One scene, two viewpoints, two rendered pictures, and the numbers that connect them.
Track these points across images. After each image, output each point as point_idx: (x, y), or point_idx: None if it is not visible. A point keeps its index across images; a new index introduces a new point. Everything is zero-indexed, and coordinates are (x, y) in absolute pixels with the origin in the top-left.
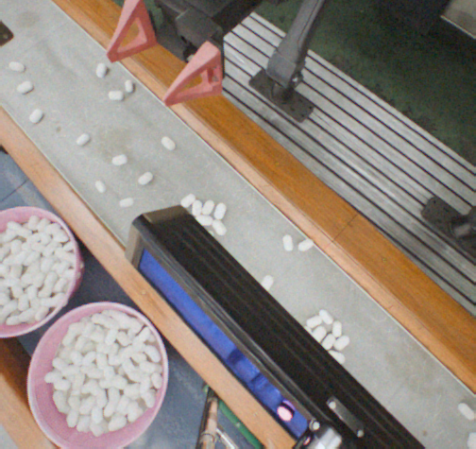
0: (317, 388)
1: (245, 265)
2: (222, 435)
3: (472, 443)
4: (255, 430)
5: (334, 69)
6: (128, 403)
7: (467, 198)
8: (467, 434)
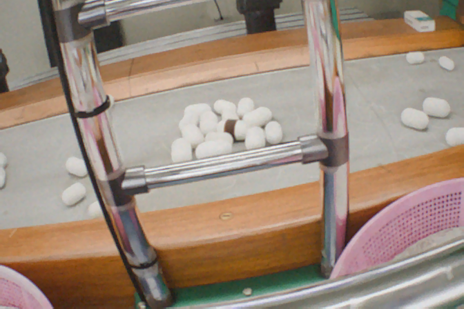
0: None
1: (52, 163)
2: (146, 167)
3: (446, 61)
4: (253, 226)
5: (39, 72)
6: None
7: (245, 32)
8: (441, 68)
